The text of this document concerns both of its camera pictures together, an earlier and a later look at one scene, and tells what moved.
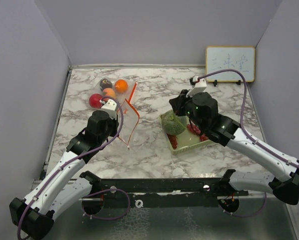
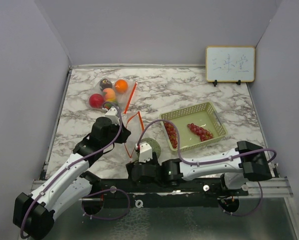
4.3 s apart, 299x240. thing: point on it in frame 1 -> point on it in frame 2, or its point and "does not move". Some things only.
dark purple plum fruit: x=105 y=83 does not move
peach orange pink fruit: x=108 y=92 does not move
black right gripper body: x=184 y=107 -> x=152 y=162
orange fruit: x=121 y=86 does not move
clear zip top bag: x=109 y=88 does not move
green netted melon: x=172 y=124 -> x=154 y=144
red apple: x=94 y=100 does not move
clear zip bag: x=131 y=116 -> x=134 y=125
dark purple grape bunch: x=195 y=129 does not move
